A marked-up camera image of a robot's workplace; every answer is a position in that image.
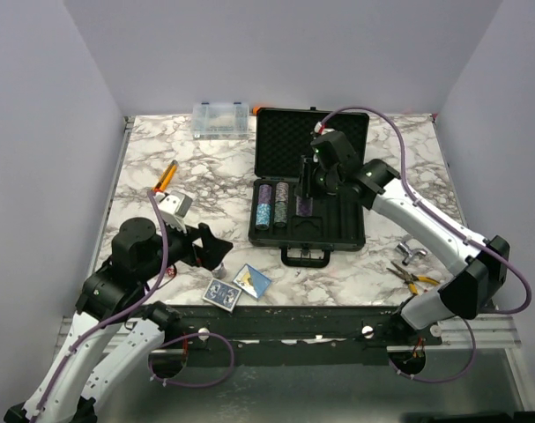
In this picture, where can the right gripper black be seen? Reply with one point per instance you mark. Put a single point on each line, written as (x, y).
(307, 179)

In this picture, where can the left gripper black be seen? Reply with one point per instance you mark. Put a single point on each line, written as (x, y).
(213, 251)

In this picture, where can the purple 500 chip stack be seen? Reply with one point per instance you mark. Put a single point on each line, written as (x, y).
(304, 206)

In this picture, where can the blue tan 10 chip stack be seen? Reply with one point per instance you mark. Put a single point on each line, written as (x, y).
(220, 271)

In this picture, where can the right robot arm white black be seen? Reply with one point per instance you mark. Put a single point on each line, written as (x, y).
(468, 256)

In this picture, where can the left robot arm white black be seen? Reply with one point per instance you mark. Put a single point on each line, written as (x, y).
(112, 329)

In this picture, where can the black poker set case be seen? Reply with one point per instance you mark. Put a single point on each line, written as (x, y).
(283, 135)

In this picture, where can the dark green chip stack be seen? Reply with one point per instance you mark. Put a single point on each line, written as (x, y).
(280, 214)

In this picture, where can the blue back card deck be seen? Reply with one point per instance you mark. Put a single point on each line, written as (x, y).
(222, 295)

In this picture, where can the purple chip stack back left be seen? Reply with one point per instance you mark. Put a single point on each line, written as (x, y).
(264, 194)

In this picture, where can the ace of spades card deck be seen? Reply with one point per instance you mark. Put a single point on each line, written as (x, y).
(251, 281)

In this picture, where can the light blue chip stack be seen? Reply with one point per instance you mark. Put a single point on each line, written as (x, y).
(263, 216)

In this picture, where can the yellow black utility knife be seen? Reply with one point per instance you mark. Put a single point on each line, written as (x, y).
(166, 177)

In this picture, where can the silver metal clamp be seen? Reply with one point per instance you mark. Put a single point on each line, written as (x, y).
(409, 254)

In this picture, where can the clear plastic organizer box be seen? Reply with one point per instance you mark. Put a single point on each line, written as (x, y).
(215, 120)

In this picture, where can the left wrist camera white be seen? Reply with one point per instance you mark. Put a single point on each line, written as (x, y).
(173, 206)

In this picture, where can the yellow handled pliers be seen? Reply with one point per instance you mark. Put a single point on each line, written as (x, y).
(409, 279)

